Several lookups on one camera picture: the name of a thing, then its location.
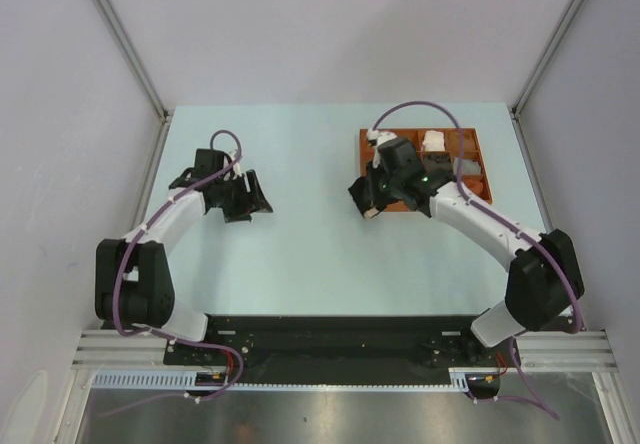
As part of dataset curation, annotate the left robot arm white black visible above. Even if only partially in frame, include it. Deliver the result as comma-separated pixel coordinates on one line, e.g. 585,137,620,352
94,148,273,364

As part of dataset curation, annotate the aluminium frame post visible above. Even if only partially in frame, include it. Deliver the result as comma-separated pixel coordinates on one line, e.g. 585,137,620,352
92,0,169,123
511,0,587,118

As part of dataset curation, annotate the dark grey rolled cloth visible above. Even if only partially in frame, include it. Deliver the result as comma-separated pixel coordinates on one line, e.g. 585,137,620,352
422,152,453,173

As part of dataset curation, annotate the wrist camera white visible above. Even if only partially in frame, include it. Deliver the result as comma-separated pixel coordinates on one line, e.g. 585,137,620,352
229,150,243,177
366,129,397,151

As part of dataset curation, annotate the right aluminium frame post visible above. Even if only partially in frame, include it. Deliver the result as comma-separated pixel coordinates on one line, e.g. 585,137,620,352
511,0,587,118

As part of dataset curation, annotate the black underwear beige waistband back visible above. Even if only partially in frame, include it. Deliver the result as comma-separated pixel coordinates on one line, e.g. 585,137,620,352
348,176,388,219

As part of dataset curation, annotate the light grey rolled cloth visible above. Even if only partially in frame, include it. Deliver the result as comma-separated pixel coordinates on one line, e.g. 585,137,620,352
454,158,482,176

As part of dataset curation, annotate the white rolled cloth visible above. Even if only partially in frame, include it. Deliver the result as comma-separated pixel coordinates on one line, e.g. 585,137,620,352
422,130,446,152

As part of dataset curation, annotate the white slotted cable duct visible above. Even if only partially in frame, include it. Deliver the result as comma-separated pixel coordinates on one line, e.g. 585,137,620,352
92,368,489,393

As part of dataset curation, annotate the left aluminium frame post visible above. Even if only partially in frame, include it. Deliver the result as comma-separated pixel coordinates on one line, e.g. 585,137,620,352
92,0,169,123

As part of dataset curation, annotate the wooden compartment tray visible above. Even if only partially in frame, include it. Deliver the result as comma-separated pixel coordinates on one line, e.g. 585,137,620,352
383,128,493,204

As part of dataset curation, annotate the aluminium front rail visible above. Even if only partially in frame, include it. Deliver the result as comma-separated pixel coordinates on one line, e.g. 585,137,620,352
71,330,618,373

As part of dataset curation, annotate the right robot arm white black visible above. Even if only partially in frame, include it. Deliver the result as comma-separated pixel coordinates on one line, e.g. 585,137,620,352
349,131,584,365

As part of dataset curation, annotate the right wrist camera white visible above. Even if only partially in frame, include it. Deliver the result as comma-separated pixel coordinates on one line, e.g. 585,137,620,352
366,129,397,151

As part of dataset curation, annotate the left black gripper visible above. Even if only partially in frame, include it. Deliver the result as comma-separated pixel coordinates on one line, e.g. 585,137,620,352
213,170,272,223

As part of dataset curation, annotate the orange rolled cloth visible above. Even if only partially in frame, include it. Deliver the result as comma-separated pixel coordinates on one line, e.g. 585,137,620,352
463,177,484,196

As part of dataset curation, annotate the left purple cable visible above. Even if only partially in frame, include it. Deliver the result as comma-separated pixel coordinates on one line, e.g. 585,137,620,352
97,130,245,415

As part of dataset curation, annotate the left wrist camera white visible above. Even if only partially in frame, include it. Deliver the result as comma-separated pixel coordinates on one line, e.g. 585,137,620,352
229,150,243,177

